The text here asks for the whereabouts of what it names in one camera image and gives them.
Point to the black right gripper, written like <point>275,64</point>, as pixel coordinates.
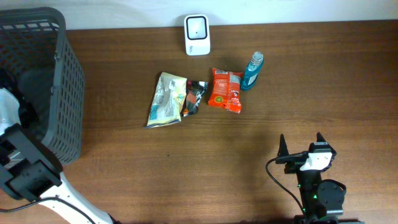
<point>294,158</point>

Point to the blue mouthwash bottle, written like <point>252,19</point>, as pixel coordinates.
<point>252,71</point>

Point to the orange snack bag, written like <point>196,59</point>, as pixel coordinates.
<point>226,90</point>

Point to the black silver snack packet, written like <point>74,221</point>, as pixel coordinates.
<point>195,92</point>

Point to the yellow white wipes pack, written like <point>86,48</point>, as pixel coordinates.
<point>167,104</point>

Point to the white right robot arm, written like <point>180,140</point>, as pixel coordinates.
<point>322,199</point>

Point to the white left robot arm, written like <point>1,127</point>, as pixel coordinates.
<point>29,170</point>

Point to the white barcode scanner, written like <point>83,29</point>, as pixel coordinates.
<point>197,35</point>

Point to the dark grey plastic basket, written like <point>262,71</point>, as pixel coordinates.
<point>36,53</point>

